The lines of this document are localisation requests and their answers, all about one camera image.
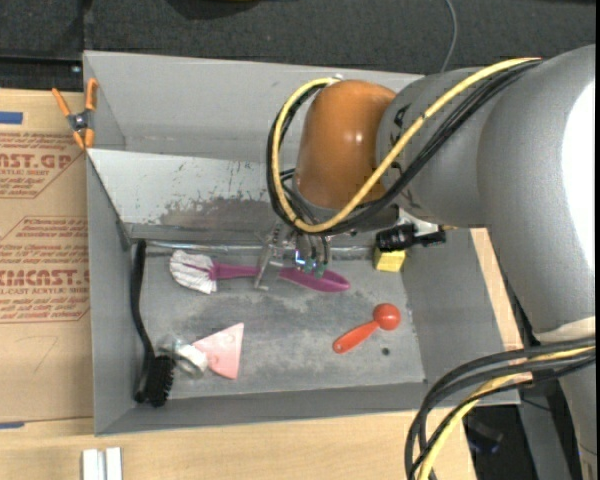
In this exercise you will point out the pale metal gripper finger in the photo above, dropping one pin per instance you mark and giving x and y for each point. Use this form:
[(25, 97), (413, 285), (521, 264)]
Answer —
[(265, 279), (269, 259)]

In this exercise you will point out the purple dish brush white bristles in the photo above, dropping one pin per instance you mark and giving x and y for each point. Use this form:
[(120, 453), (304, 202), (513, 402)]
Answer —
[(230, 270)]

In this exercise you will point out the grey metal bin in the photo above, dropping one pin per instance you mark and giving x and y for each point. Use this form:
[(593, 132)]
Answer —
[(290, 318)]

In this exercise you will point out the pink triangular flat piece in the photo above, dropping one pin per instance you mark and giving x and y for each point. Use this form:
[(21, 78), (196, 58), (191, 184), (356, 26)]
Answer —
[(225, 350)]

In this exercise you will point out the yellow block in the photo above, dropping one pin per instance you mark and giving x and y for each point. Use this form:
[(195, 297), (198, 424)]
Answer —
[(390, 262)]

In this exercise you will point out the small white and clear roll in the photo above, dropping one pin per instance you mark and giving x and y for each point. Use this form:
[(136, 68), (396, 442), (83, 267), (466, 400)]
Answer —
[(192, 358)]

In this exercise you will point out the red plastic scoop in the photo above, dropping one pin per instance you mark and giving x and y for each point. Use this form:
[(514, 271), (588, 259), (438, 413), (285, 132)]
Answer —
[(386, 316)]

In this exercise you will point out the brown cardboard board red print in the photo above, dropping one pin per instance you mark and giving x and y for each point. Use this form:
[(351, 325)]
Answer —
[(40, 358)]

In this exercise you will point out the black cylinder on white bracket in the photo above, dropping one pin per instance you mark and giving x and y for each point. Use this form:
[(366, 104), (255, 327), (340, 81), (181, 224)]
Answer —
[(395, 238)]

